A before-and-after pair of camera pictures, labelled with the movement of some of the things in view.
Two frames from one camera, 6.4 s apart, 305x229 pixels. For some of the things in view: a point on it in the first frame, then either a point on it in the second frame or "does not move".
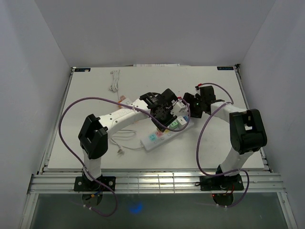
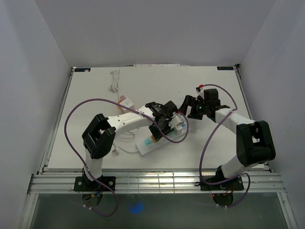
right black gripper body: [195, 105] does not move
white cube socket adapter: [127, 101] does not move
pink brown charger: [122, 97] does not move
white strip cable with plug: [120, 149] -> [116, 149]
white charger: [181, 120] -> [177, 130]
